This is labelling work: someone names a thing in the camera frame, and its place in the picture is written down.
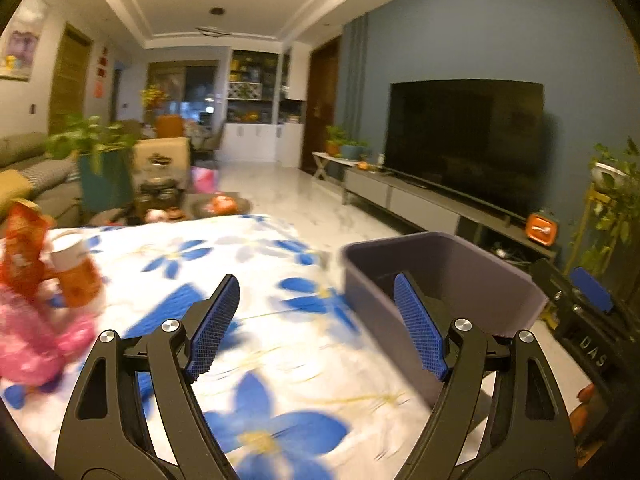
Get pink plastic bag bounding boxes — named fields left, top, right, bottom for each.
left=0, top=280, right=97, bottom=393

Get orange can with pale top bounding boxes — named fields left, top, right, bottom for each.
left=50, top=240, right=104, bottom=309

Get dark fruit plate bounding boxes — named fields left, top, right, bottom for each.
left=192, top=195, right=251, bottom=217

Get small houndstooth pillow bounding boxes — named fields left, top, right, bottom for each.
left=20, top=162, right=71, bottom=186

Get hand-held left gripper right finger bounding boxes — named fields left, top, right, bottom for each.
left=392, top=272, right=581, bottom=480

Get pink gift bag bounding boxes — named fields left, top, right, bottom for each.
left=192, top=166, right=220, bottom=193

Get white folding side table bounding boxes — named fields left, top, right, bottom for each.
left=311, top=151, right=351, bottom=181

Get grey television stand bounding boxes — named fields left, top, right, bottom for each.
left=342, top=165, right=561, bottom=266

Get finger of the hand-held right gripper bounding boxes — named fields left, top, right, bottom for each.
left=570, top=266, right=617, bottom=315
left=530, top=259, right=577, bottom=312

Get trailing plant on gold stand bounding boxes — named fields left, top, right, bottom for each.
left=570, top=137, right=640, bottom=281

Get dark balcony window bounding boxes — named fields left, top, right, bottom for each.
left=147, top=60, right=221, bottom=121

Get blue floral white blanket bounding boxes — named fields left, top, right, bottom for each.
left=0, top=214, right=451, bottom=480

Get dark wooden door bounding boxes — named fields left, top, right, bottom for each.
left=300, top=35, right=342, bottom=171

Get red white plastic bag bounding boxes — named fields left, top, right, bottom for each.
left=0, top=199, right=53, bottom=306

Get dark tea set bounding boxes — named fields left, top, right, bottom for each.
left=134, top=152, right=183, bottom=211

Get orange speaker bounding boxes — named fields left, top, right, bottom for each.
left=527, top=211, right=560, bottom=246

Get purple abstract painting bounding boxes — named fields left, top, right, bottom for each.
left=0, top=0, right=48, bottom=81

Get person's right hand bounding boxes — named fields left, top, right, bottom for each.
left=570, top=384, right=599, bottom=436

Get black television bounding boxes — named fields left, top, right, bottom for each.
left=384, top=79, right=546, bottom=221

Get purple plastic bin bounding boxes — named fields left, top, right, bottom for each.
left=341, top=231, right=549, bottom=408

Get light wooden door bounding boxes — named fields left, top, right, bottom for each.
left=49, top=22, right=95, bottom=133

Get orange dining chair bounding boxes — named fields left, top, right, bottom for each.
left=156, top=115, right=183, bottom=139

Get white display cabinet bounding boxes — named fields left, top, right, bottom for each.
left=222, top=47, right=308, bottom=165

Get small plant in orange pot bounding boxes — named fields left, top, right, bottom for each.
left=325, top=125, right=348, bottom=156

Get grey sofa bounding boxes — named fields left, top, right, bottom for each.
left=0, top=132, right=191, bottom=228

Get yellow flower bouquet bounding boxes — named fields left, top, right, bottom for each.
left=140, top=85, right=168, bottom=110

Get potted plant in teal pot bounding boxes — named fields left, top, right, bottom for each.
left=45, top=115, right=138, bottom=213

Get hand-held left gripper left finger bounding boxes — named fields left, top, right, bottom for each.
left=54, top=274, right=241, bottom=480

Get yellow cushion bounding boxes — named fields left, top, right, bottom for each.
left=0, top=169, right=33, bottom=211

